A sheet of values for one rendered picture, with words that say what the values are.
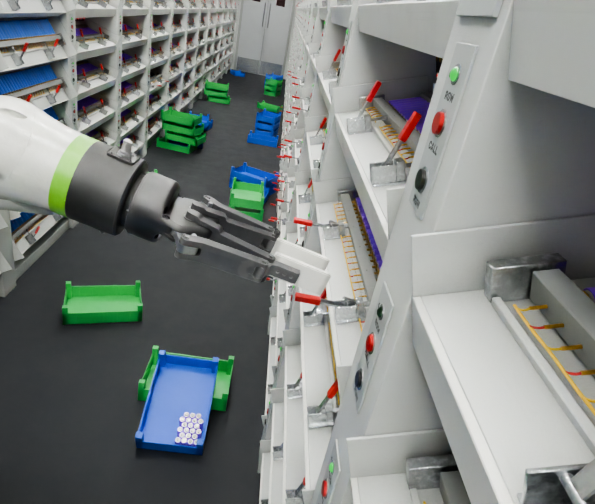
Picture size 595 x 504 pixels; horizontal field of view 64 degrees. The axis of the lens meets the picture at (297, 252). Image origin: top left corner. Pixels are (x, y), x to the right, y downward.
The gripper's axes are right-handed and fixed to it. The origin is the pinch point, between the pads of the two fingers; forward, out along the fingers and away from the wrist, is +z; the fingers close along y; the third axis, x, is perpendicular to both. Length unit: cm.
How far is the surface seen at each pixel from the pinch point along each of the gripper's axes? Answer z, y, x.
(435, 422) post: 12.9, -19.8, -0.8
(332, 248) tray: 9.4, 27.0, 7.7
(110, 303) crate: -42, 123, 113
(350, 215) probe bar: 11.6, 35.5, 3.5
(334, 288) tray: 9.2, 13.2, 7.9
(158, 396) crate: -8, 68, 98
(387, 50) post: 6, 50, -25
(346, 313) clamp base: 9.7, 4.4, 6.2
